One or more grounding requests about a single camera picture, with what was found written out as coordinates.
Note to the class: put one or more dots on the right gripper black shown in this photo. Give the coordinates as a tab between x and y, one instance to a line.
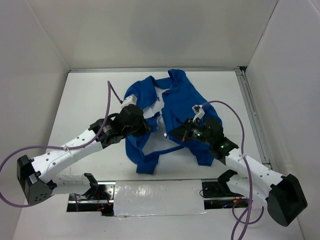
181	133

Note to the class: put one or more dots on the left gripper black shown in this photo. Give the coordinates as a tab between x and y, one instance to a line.
145	127

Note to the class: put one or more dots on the blue zip jacket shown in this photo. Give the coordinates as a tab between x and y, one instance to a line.
179	96

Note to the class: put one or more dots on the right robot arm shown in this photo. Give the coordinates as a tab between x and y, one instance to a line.
281	195

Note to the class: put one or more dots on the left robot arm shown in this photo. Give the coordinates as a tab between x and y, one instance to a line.
40	176

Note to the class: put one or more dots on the silver tape patch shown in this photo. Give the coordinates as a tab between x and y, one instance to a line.
158	198

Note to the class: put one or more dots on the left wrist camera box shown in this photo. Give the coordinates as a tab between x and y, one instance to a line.
129	100

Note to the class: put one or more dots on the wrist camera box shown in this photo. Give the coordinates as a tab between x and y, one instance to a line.
129	100
198	112

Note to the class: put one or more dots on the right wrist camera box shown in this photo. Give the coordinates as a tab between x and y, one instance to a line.
198	112

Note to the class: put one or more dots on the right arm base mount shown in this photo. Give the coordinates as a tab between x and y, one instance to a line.
217	195

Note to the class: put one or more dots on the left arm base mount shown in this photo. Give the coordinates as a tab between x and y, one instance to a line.
98	197

